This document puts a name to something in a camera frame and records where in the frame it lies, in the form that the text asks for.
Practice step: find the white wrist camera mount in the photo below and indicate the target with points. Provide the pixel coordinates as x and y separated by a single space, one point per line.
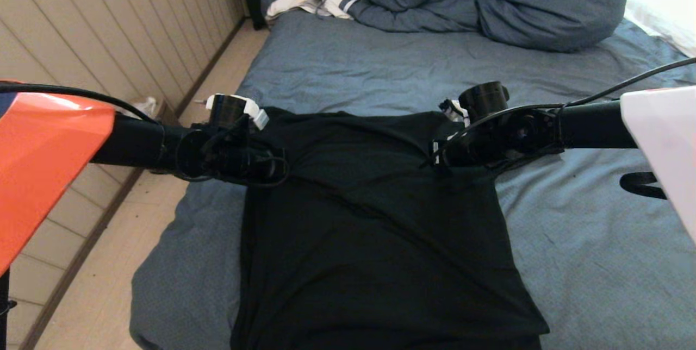
255 113
454 111

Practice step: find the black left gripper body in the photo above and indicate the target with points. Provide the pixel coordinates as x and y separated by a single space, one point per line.
244 160

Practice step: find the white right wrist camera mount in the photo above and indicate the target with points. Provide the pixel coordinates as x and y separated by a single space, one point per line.
454 111

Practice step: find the black moon print T-shirt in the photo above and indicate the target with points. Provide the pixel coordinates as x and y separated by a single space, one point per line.
380 230

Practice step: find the white pillow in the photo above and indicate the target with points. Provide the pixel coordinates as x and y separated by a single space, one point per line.
666 18

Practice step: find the clear plastic bin liner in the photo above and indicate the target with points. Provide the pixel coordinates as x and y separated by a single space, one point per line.
144 105

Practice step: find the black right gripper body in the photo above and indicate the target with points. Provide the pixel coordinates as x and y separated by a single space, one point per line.
467 149

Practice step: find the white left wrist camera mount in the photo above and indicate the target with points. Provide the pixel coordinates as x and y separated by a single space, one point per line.
255 113

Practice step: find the blue bed sheet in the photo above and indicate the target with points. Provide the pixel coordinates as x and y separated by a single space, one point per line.
353 67

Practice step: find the brown trash bin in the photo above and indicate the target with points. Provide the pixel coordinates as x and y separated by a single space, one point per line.
166 114

